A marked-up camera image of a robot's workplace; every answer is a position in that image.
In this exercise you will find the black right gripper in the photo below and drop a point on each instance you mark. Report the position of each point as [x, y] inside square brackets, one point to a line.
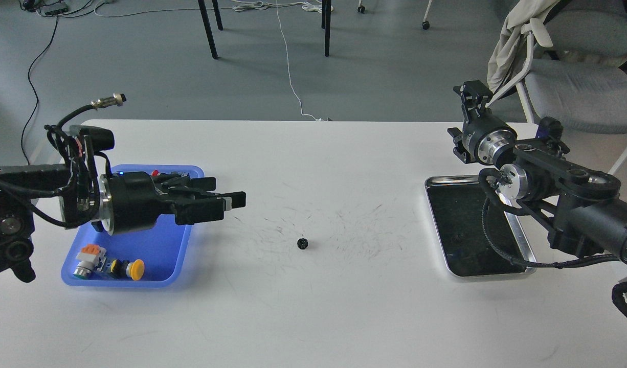
[487, 140]

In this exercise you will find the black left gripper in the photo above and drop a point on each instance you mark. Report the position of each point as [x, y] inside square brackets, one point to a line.
[131, 202]

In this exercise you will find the small black gear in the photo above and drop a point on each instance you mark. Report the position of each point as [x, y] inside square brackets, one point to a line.
[302, 243]

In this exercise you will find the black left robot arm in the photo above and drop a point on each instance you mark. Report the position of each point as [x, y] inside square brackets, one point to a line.
[73, 193]

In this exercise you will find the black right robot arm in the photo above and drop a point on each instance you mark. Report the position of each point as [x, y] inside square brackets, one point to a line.
[579, 207]

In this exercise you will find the blue plastic tray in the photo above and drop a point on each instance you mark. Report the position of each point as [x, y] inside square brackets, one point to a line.
[162, 248]

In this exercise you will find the steel tray with black mat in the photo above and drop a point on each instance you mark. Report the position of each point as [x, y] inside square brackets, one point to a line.
[456, 203]

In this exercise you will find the beige jacket on chair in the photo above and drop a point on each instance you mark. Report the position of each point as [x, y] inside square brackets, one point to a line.
[508, 43]

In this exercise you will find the grey office chair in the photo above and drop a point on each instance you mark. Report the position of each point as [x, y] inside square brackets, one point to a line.
[584, 96]

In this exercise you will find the black table leg left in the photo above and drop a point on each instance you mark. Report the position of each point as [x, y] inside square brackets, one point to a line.
[207, 24]

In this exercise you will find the black table leg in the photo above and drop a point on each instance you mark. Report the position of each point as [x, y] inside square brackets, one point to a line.
[326, 11]
[207, 24]

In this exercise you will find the black table leg right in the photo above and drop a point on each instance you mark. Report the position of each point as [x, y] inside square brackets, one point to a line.
[326, 11]

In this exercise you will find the black power strip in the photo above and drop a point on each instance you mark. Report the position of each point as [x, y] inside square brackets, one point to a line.
[53, 9]

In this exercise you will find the yellow push button switch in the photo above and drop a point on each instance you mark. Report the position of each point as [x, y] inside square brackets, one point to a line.
[124, 269]

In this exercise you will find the grey orange switch block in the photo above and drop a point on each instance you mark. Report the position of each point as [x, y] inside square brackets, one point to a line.
[91, 259]

